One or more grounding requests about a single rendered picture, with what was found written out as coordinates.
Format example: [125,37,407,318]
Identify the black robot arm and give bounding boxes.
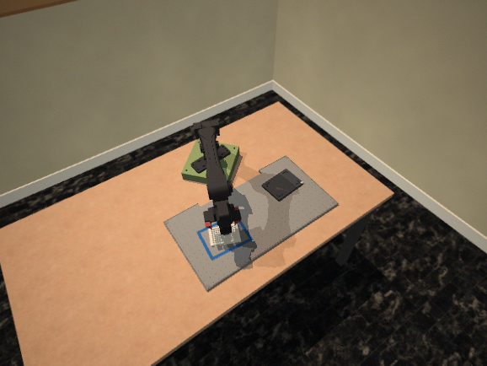
[190,119,233,235]

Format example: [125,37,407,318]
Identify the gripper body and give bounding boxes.
[203,204,242,223]

